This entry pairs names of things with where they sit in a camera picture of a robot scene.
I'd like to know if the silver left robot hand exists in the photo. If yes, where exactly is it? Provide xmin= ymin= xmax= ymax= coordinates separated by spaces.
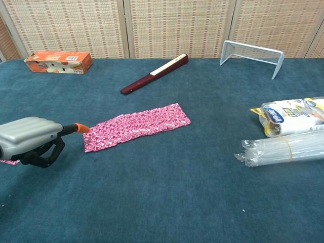
xmin=0 ymin=116 xmax=90 ymax=169

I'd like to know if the orange cardboard snack box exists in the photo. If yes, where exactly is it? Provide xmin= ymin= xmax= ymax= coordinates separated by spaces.
xmin=24 ymin=50 xmax=93 ymax=75

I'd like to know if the woven bamboo screen panel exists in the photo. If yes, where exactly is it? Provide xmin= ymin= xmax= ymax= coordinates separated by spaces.
xmin=126 ymin=0 xmax=237 ymax=59
xmin=0 ymin=15 xmax=21 ymax=61
xmin=229 ymin=0 xmax=324 ymax=59
xmin=305 ymin=31 xmax=324 ymax=59
xmin=0 ymin=0 xmax=129 ymax=59

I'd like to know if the pink patterned cloth strip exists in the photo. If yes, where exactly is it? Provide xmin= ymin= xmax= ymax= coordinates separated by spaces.
xmin=83 ymin=102 xmax=191 ymax=153

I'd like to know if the dark red folded fan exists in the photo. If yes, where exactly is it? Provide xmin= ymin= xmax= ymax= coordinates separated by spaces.
xmin=120 ymin=53 xmax=189 ymax=96

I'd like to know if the teal felt table cover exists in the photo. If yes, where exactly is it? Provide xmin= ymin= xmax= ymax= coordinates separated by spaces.
xmin=0 ymin=58 xmax=324 ymax=243

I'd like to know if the clear plastic tube bundle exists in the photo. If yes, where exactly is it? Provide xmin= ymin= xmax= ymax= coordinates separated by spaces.
xmin=234 ymin=130 xmax=324 ymax=168

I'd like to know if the yellow rubber band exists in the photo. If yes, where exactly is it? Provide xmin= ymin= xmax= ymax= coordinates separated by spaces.
xmin=282 ymin=136 xmax=295 ymax=162

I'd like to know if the white tissue paper package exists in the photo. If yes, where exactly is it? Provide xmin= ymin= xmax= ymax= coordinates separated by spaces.
xmin=250 ymin=96 xmax=324 ymax=139

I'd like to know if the white wire shelf rack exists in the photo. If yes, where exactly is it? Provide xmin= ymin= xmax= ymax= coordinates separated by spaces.
xmin=219 ymin=40 xmax=285 ymax=80

